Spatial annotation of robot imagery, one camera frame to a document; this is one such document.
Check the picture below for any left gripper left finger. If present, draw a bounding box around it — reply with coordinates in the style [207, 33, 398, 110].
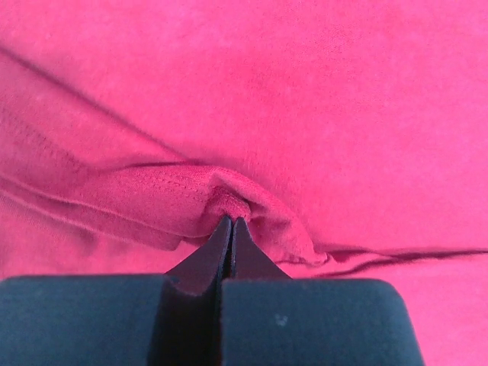
[165, 216, 232, 297]

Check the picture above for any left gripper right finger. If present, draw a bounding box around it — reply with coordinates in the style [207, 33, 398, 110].
[230, 217, 291, 281]

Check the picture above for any dark red t shirt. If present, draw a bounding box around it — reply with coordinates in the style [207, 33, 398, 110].
[1, 1, 487, 365]

